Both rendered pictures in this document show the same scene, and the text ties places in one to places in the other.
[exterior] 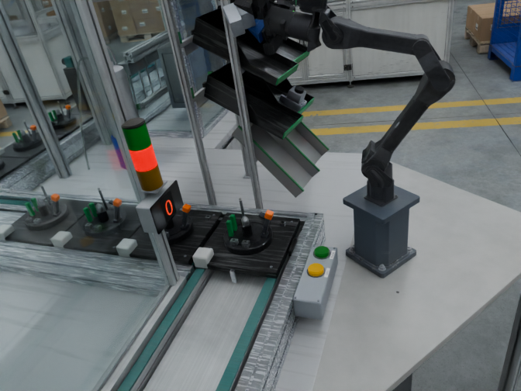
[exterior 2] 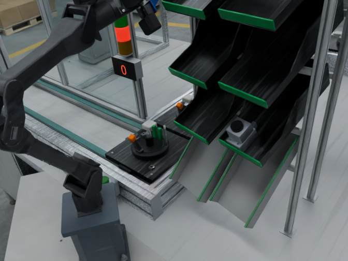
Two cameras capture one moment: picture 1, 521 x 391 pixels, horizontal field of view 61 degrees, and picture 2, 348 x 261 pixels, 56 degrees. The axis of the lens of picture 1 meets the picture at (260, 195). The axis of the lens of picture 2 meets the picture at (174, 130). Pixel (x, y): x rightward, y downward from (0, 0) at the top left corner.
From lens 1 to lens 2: 1.64 m
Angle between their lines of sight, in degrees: 86
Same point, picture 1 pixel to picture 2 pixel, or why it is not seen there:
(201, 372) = (82, 129)
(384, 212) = (70, 198)
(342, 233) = (153, 236)
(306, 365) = (60, 174)
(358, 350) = (45, 198)
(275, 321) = (72, 147)
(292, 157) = (219, 174)
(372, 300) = not seen: hidden behind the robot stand
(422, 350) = (14, 228)
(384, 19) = not seen: outside the picture
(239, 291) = not seen: hidden behind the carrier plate
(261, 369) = (52, 138)
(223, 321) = (105, 139)
